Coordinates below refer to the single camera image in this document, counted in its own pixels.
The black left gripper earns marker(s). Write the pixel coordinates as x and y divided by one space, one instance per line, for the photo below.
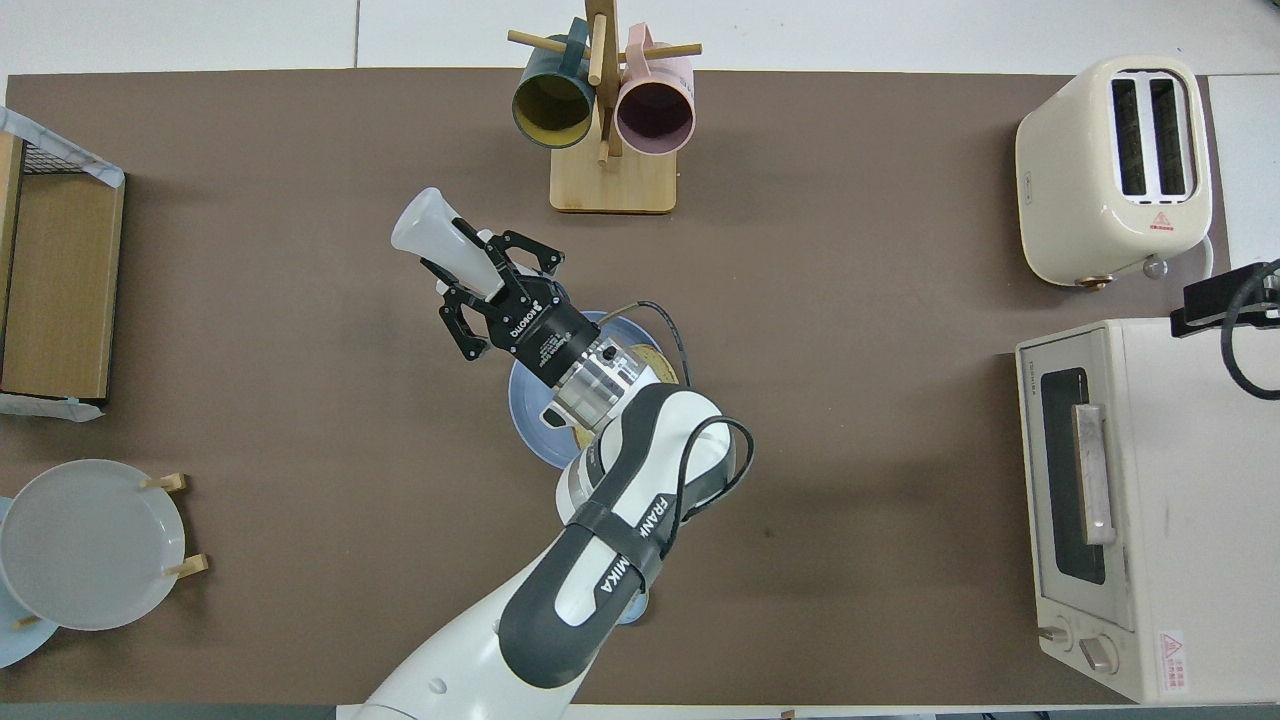
545 340

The white squeeze bottle blue cap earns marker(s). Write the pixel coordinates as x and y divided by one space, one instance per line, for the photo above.
430 225

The toasted bread slice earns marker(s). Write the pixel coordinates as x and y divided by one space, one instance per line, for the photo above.
660 362

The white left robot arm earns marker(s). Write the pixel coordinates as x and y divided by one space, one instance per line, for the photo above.
560 600

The blue round plate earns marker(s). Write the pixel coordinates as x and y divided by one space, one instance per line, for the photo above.
530 412

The wooden plate rack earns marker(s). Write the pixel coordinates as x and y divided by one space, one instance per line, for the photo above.
190 567

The grey plate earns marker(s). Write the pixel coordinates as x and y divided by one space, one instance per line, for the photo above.
90 545

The light blue plate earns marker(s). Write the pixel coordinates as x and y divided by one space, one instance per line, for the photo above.
15 645

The wooden mug tree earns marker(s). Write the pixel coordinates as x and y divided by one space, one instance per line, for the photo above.
612 185

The dark teal mug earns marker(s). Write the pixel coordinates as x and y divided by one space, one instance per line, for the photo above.
553 105

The cream toaster oven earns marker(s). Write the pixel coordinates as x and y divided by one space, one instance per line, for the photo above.
1200 500

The cream two-slot toaster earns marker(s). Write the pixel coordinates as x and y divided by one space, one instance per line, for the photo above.
1065 170

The pink mug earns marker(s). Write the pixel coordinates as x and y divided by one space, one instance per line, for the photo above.
655 112

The brown table mat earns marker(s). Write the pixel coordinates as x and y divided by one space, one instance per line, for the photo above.
300 450

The marbled patterned cloth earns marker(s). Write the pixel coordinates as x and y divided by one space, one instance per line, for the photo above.
60 150

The crumpled white plastic sheet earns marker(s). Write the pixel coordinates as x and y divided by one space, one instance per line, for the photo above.
50 408

